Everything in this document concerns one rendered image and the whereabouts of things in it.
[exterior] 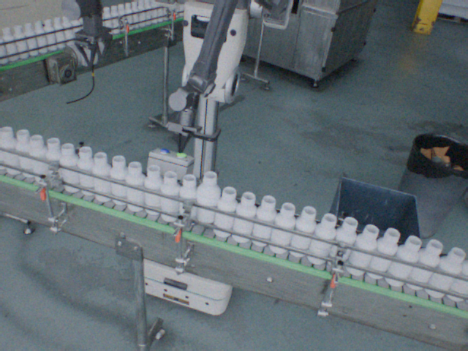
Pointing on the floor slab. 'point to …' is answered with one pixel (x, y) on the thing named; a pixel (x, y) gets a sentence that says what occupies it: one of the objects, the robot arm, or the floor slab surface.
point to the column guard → (425, 16)
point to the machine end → (314, 36)
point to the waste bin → (434, 180)
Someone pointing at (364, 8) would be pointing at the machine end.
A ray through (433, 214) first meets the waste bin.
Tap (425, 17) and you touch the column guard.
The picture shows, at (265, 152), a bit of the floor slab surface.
